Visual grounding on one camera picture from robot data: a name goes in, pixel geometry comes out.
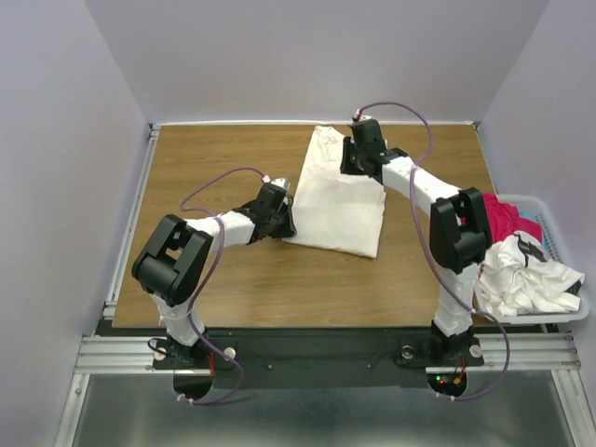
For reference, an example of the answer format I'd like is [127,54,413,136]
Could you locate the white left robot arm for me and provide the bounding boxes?
[131,167,297,367]

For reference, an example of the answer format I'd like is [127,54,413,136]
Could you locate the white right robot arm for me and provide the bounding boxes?
[341,118,492,363]

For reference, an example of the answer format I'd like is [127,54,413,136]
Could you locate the red t shirt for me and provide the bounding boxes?
[482,193,543,244]

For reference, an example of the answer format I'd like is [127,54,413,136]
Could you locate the white plastic laundry basket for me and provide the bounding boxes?
[474,193,589,325]

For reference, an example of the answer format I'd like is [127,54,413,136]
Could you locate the white printed t shirt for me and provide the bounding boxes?
[475,231,585,318]

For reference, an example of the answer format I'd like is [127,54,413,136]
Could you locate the electronics board with leds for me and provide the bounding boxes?
[427,370,467,391]

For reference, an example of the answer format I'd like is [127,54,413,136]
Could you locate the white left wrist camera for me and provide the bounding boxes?
[262,175,291,191]

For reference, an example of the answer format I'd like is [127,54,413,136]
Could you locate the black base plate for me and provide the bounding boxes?
[80,328,484,399]

